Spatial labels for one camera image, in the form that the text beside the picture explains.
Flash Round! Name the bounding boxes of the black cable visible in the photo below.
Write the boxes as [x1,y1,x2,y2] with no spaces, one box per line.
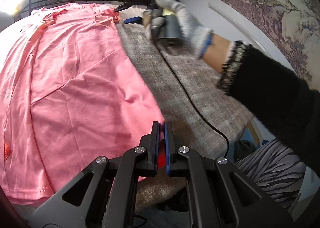
[154,43,231,158]

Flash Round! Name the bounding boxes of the grey tweed bed cover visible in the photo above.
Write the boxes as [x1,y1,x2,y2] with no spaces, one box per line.
[116,5,254,212]

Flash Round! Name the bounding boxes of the right hand in grey glove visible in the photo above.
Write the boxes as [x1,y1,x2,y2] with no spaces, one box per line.
[155,0,213,60]

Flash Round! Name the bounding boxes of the landscape wall painting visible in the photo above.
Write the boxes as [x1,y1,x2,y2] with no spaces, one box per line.
[221,0,319,89]

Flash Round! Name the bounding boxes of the pink t-shirt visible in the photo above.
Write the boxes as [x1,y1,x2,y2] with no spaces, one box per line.
[1,3,164,205]

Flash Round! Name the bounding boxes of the zebra striped trousers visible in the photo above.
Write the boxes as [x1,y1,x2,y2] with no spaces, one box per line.
[235,140,306,210]

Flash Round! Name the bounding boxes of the right forearm black sleeve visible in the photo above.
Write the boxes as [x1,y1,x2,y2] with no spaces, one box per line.
[201,34,319,174]

